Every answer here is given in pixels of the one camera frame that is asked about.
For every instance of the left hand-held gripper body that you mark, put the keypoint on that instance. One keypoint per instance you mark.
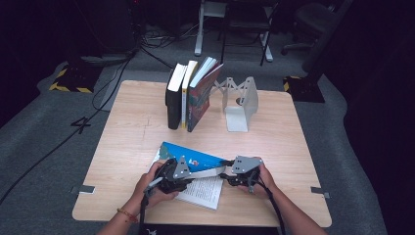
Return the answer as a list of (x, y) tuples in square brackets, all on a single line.
[(169, 182)]

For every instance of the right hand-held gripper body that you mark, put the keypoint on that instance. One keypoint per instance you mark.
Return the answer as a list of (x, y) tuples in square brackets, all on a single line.
[(246, 164)]

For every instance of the blue illustrated book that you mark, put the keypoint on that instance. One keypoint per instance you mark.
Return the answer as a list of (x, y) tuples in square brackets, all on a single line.
[(182, 153)]

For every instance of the white expandable bookend rack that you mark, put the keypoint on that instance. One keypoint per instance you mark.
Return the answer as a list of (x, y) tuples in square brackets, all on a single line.
[(241, 101)]

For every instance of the red illustrated book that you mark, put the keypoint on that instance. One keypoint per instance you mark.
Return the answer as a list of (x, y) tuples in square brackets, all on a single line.
[(199, 104)]

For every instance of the black hardcover book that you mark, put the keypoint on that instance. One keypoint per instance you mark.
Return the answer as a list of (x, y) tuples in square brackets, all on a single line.
[(174, 104)]

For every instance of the person's left hand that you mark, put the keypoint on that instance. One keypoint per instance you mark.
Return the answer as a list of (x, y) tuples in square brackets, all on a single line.
[(147, 192)]

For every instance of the person's right hand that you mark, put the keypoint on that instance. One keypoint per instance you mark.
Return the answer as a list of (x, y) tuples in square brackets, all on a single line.
[(266, 186)]

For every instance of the grey tape strip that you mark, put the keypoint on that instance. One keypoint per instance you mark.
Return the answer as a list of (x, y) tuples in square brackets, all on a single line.
[(319, 192)]

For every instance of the black hazard-striped stand base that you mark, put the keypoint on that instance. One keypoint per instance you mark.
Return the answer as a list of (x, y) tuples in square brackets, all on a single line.
[(305, 91), (76, 80)]

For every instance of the grey flat stand base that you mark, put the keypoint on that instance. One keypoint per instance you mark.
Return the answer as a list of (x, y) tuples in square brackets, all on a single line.
[(104, 59)]

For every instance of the dark slanted stand pole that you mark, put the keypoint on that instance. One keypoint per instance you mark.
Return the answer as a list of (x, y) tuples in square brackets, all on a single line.
[(326, 36)]

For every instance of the dark office chair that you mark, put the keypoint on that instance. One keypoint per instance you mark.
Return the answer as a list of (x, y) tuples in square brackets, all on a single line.
[(310, 19)]

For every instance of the white desk frame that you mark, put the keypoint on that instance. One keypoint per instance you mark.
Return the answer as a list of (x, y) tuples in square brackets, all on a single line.
[(199, 39)]

